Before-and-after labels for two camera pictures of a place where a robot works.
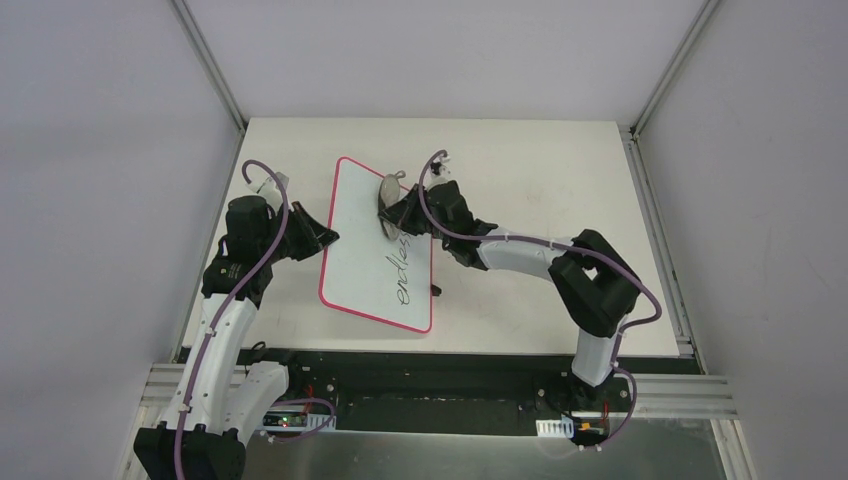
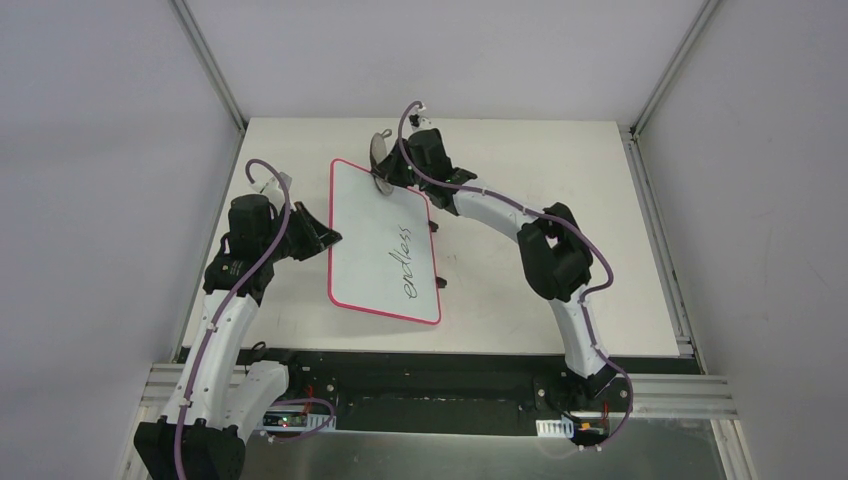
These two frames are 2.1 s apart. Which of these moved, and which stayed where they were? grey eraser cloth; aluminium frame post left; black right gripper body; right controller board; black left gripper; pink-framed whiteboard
Moved: grey eraser cloth; black right gripper body
Stayed: pink-framed whiteboard; black left gripper; aluminium frame post left; right controller board
